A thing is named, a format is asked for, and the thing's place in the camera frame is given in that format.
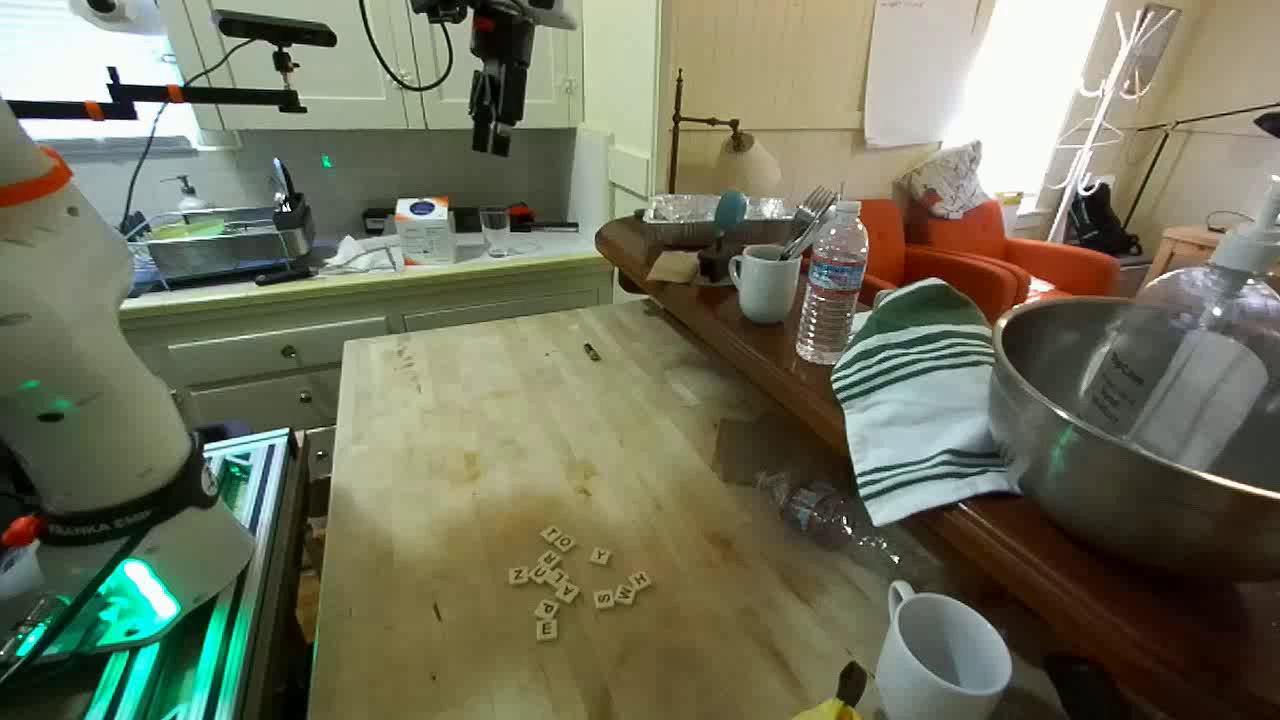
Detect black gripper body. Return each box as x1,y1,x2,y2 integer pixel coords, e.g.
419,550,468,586
468,0,570,137

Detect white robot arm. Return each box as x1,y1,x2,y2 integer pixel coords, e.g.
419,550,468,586
0,103,250,666

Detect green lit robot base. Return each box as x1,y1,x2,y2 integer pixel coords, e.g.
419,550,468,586
4,429,302,720

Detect pile of letter tiles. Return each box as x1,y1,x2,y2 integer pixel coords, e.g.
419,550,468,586
504,526,656,644

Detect white mug near tiles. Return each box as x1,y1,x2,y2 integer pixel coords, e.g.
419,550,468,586
873,579,1012,720

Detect floor lamp with shade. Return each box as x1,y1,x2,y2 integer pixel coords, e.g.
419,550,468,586
662,79,785,198

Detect white mug on counter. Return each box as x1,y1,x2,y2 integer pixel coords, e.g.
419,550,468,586
727,244,799,324

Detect white kitchen cabinet drawers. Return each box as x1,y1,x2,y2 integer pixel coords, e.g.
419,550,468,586
114,251,616,438

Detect clear plastic water bottle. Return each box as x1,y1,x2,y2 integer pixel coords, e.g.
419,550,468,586
794,201,869,366

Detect orange armchair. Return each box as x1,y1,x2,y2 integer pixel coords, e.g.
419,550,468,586
861,201,1118,321

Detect green striped white towel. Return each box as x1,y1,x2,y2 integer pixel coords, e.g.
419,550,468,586
831,280,1012,530

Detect crumpled clear plastic bottle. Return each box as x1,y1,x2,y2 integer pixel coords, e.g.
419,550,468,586
756,473,873,550

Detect large steel mixing bowl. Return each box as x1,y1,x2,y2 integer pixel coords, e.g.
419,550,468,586
988,301,1280,579

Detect white coat rack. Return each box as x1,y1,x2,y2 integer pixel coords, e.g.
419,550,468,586
1047,0,1185,244

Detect clear pump soap bottle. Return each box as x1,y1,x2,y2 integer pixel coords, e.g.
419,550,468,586
1074,186,1280,469

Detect dark wooden counter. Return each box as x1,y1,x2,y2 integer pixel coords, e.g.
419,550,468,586
593,212,1280,720

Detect black camera on stand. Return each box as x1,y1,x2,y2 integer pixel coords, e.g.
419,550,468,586
211,8,336,79

